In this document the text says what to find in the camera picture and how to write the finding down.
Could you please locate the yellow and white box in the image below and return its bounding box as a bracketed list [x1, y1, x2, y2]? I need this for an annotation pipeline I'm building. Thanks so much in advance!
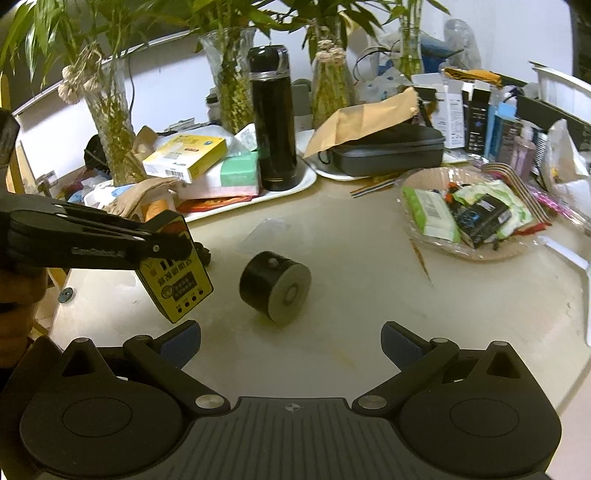
[142, 135, 228, 184]

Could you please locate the green tissue pack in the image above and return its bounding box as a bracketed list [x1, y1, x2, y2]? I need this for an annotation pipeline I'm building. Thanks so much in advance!
[203, 151, 260, 198]

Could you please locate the white carton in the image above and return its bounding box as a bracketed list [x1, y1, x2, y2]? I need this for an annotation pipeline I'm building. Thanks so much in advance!
[431, 83, 465, 149]

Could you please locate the pale green snack packet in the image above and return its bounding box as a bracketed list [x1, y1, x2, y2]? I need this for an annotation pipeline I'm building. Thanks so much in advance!
[455, 180, 537, 232]

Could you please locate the white tray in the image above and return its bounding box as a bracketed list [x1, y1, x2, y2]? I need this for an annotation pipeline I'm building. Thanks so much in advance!
[175, 154, 319, 223]

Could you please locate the green wipe packet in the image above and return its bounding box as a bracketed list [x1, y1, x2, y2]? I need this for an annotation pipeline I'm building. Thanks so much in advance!
[403, 188, 462, 244]

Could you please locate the crumpled brown paper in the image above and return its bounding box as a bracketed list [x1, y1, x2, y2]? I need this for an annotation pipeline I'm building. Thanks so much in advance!
[108, 178, 182, 219]

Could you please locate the striped ribbon cable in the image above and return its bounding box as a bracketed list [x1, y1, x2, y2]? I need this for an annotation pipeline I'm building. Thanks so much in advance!
[350, 161, 551, 223]

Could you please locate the black thermos bottle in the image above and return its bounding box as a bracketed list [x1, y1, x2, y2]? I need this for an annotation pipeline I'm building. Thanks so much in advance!
[247, 45, 299, 193]

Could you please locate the glass vase with bamboo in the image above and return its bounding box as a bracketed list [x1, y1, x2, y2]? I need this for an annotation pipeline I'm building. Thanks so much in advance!
[394, 0, 451, 80]
[0, 0, 151, 186]
[198, 0, 258, 136]
[295, 0, 357, 131]

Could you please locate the pink bottle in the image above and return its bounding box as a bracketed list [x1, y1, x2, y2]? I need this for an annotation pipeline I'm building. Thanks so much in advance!
[512, 124, 537, 180]

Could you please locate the black snack packet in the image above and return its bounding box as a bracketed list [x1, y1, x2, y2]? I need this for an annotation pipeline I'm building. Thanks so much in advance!
[450, 194, 511, 248]

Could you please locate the blue carton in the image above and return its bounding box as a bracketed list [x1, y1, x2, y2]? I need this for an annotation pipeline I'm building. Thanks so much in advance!
[485, 102, 519, 157]

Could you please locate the red flat packet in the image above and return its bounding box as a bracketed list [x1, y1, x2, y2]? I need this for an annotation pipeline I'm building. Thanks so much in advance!
[178, 196, 254, 214]

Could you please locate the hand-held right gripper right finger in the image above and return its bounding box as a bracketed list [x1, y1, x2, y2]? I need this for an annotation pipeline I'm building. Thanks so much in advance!
[352, 320, 534, 412]

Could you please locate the white plastic basket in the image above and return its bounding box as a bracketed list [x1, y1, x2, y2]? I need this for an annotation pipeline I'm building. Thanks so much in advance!
[530, 61, 591, 121]

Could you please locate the white plastic bag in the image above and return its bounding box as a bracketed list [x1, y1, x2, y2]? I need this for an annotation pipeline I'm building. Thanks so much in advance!
[547, 119, 591, 200]

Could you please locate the person's left hand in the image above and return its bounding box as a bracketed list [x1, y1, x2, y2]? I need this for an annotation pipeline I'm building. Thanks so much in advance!
[0, 267, 47, 367]

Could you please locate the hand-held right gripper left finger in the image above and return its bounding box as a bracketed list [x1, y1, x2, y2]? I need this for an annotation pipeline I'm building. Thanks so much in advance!
[51, 319, 232, 415]

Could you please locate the black carton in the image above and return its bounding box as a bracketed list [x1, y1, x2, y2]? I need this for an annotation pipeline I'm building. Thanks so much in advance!
[464, 88, 493, 154]

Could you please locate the brown paper envelope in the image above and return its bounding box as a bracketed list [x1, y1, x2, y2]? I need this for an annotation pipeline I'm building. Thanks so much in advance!
[302, 87, 419, 160]

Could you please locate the black zip case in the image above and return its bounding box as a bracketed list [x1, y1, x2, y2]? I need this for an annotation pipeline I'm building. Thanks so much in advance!
[330, 122, 445, 177]

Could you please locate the orange packet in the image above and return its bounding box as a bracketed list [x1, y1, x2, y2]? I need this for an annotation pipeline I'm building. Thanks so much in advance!
[143, 196, 179, 223]

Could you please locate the yellow and black box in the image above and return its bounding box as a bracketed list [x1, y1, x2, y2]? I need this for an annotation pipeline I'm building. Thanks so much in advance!
[136, 210, 214, 325]

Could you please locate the round snack basket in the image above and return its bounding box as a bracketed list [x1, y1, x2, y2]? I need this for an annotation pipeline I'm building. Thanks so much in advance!
[399, 167, 551, 262]

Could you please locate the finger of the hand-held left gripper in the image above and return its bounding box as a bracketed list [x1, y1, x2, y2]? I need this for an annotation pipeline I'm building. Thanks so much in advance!
[55, 202, 194, 266]

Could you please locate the black cylindrical device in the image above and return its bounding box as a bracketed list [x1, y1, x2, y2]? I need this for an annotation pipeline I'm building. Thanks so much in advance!
[239, 250, 313, 324]

